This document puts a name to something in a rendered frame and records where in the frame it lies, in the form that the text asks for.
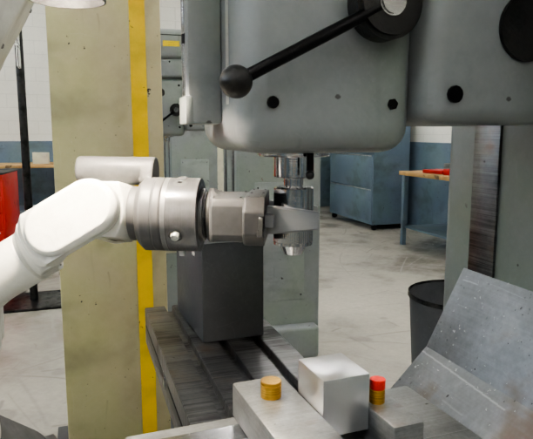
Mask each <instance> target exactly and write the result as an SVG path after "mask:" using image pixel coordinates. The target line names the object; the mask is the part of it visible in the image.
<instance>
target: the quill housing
mask: <svg viewBox="0 0 533 439"><path fill-rule="evenodd" d="M347 16H348V12H347V0H220V31H221V72H222V71H223V70H224V69H225V68H226V67H227V66H229V65H232V64H240V65H242V66H245V67H246V68H248V67H250V66H252V65H254V64H257V63H258V62H260V61H262V60H264V59H266V58H268V57H270V56H272V55H273V54H275V53H277V52H279V51H282V50H284V49H286V48H287V47H289V46H291V45H293V44H295V43H297V42H299V41H300V40H302V39H304V38H306V37H309V36H311V35H313V34H314V33H316V32H318V31H320V30H322V29H324V28H326V27H328V26H329V25H331V24H334V23H336V22H338V21H340V20H341V19H343V18H345V17H347ZM408 52H409V33H408V34H407V35H405V36H404V37H400V38H397V39H394V40H391V41H387V42H384V43H376V42H372V41H369V40H367V39H366V38H364V37H362V36H361V35H360V34H359V33H358V32H357V31H356V29H355V28H353V29H351V30H348V31H347V32H345V33H343V34H341V35H339V36H338V37H335V38H333V39H331V40H329V41H327V42H326V43H324V44H322V45H320V46H318V47H316V48H314V49H312V50H310V51H309V52H307V53H305V54H303V55H301V56H299V57H297V58H295V59H293V60H291V61H290V62H288V63H286V64H283V65H282V66H280V67H278V68H276V69H274V70H272V71H270V72H268V73H267V74H265V75H263V76H261V77H259V78H256V79H254V80H253V86H252V89H251V90H250V91H249V93H248V94H247V95H246V96H244V97H243V98H229V97H228V96H227V95H226V94H225V93H224V92H223V91H222V90H221V108H222V121H221V123H220V124H218V125H205V130H206V136H207V137H208V139H209V140H210V141H211V142H212V143H213V144H214V145H215V146H217V147H218V148H220V149H226V150H233V151H241V152H256V153H322V152H385V151H388V150H391V149H392V148H394V147H396V146H397V145H398V144H399V143H400V142H401V140H402V138H403V136H404V134H405V130H406V124H407V100H408Z"/></svg>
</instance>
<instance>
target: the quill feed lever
mask: <svg viewBox="0 0 533 439"><path fill-rule="evenodd" d="M347 12H348V16H347V17H345V18H343V19H341V20H340V21H338V22H336V23H334V24H331V25H329V26H328V27H326V28H324V29H322V30H320V31H318V32H316V33H314V34H313V35H311V36H309V37H306V38H304V39H302V40H300V41H299V42H297V43H295V44H293V45H291V46H289V47H287V48H286V49H284V50H282V51H279V52H277V53H275V54H273V55H272V56H270V57H268V58H266V59H264V60H262V61H260V62H258V63H257V64H254V65H252V66H250V67H248V68H246V67H245V66H242V65H240V64H232V65H229V66H227V67H226V68H225V69H224V70H223V71H222V72H221V74H220V77H219V85H220V88H221V90H222V91H223V92H224V93H225V94H226V95H227V96H228V97H229V98H243V97H244V96H246V95H247V94H248V93H249V91H250V90H251V89H252V86H253V80H254V79H256V78H259V77H261V76H263V75H265V74H267V73H268V72H270V71H272V70H274V69H276V68H278V67H280V66H282V65H283V64H286V63H288V62H290V61H291V60H293V59H295V58H297V57H299V56H301V55H303V54H305V53H307V52H309V51H310V50H312V49H314V48H316V47H318V46H320V45H322V44H324V43H326V42H327V41H329V40H331V39H333V38H335V37H338V36H339V35H341V34H343V33H345V32H347V31H348V30H351V29H353V28H355V29H356V31H357V32H358V33H359V34H360V35H361V36H362V37H364V38H366V39H367V40H369V41H372V42H376V43H384V42H387V41H391V40H394V39H397V38H400V37H404V36H405V35H407V34H408V33H409V32H410V31H411V30H413V29H414V27H415V26H416V24H417V23H418V21H419V18H420V16H421V13H422V0H347Z"/></svg>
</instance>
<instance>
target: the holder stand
mask: <svg viewBox="0 0 533 439"><path fill-rule="evenodd" d="M177 278H178V310H179V311H180V313H182V315H183V316H184V317H185V319H186V320H187V322H188V323H189V324H190V326H191V327H192V329H193V330H194V331H195V333H196V334H197V335H198V337H199V338H200V339H201V340H202V341H203V342H212V341H224V340H231V339H238V338H245V337H251V336H258V335H263V246H245V245H244V244H243V242H242V243H239V242H232V241H215V242H209V241H208V239H206V241H205V244H204V246H203V249H202V251H200V252H192V251H186V252H185V256H179V251H177Z"/></svg>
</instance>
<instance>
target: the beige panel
mask: <svg viewBox="0 0 533 439"><path fill-rule="evenodd" d="M45 20H46V36H47V51H48V67H49V84H50V100H51V130H52V147H53V163H54V179H55V193H57V192H59V191H61V190H63V189H64V188H66V187H67V186H69V185H71V184H72V183H74V182H76V181H77V180H76V176H75V164H76V160H77V158H78V157H79V156H99V157H156V158H157V159H158V161H159V177H160V178H164V177H165V175H164V142H163V109H162V76H161V43H160V10H159V0H106V5H104V6H101V7H97V8H91V9H66V8H57V7H50V6H45ZM59 274H60V290H61V306H62V322H63V338H64V369H65V385H66V401H67V417H68V426H62V427H58V432H57V439H125V438H126V437H128V436H136V435H142V434H146V433H152V432H156V431H161V430H166V429H174V426H173V423H172V418H171V416H170V413H169V410H168V408H167V405H166V402H165V398H164V395H163V392H162V389H161V387H160V384H159V379H158V377H157V374H156V371H155V368H154V366H153V363H152V358H151V355H150V352H149V349H148V347H147V344H146V339H145V308H146V307H163V306H165V308H166V310H167V312H168V306H167V273H166V251H161V250H145V249H144V248H143V247H142V246H141V245H140V244H139V243H138V241H137V240H133V241H132V242H125V243H120V244H114V243H110V242H106V241H103V240H97V239H95V240H93V241H91V242H90V243H88V244H86V245H85V246H83V247H81V248H79V249H78V250H77V251H75V252H73V253H71V254H69V255H68V256H67V257H66V258H65V259H64V266H63V268H62V269H60V270H59Z"/></svg>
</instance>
